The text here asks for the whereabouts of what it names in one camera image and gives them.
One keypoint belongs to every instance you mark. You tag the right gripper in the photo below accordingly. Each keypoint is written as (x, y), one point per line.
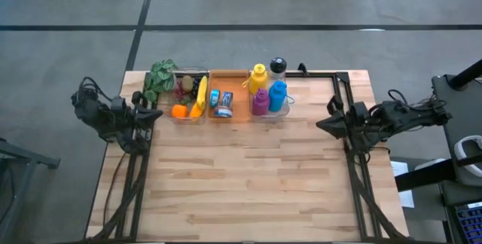
(348, 123)

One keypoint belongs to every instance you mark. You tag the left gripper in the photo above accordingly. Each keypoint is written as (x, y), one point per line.
(140, 104)

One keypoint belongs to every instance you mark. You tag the round orange fruit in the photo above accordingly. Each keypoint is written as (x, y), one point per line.
(179, 111)

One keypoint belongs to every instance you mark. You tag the red toy grapes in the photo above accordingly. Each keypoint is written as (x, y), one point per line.
(180, 93)

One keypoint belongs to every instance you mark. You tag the brown kiwi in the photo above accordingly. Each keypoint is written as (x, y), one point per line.
(187, 83)

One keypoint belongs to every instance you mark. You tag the yellow banana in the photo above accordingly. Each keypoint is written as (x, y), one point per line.
(202, 92)

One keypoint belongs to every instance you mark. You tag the blue squeeze bottle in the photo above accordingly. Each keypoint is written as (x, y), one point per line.
(278, 95)

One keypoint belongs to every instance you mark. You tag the magenta squeeze bottle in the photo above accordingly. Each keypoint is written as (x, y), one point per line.
(260, 102)

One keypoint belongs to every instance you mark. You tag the clear bottle black cap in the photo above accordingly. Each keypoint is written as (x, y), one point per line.
(278, 65)

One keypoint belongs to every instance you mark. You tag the yellow squeeze bottle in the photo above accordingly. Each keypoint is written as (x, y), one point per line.
(258, 78)

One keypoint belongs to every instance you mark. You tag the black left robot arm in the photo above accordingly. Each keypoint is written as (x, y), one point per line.
(109, 118)

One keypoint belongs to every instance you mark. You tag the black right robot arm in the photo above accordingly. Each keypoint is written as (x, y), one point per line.
(414, 114)

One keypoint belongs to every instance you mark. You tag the clear plastic bin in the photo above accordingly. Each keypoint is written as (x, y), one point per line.
(282, 114)
(167, 118)

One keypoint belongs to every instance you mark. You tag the green striped potted plant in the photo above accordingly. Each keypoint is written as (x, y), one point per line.
(160, 76)

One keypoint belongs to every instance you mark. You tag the white paper sheet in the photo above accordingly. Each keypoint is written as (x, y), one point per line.
(401, 170)

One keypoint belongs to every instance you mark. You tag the orange plastic bin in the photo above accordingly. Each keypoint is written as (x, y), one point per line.
(229, 82)

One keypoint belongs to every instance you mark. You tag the white rounded device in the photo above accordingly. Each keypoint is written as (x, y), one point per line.
(461, 150)

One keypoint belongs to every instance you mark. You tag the dark cart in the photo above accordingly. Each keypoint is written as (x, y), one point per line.
(463, 116)

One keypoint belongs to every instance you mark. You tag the grey metal stand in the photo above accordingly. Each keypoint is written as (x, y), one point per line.
(26, 157)

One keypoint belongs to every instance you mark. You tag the black pole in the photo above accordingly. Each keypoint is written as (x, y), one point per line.
(467, 74)

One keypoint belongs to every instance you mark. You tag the black slotted rack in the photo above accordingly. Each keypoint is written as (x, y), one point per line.
(468, 225)

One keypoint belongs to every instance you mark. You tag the black metal frame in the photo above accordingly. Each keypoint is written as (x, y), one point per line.
(324, 75)

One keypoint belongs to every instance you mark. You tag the small black bracket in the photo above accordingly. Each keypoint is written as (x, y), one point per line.
(302, 68)

